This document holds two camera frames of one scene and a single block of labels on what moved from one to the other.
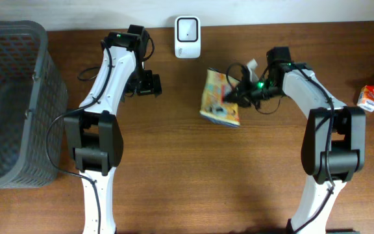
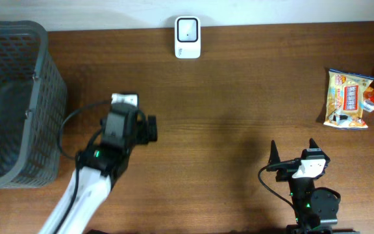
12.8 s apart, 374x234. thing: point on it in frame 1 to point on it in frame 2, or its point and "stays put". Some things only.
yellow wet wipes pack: [218, 86] to [345, 99]
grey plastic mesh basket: [22, 91] stays put
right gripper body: [255, 91] to [286, 169]
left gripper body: [143, 82] to [143, 133]
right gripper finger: [233, 97] to [312, 144]
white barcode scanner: [187, 37] stays put
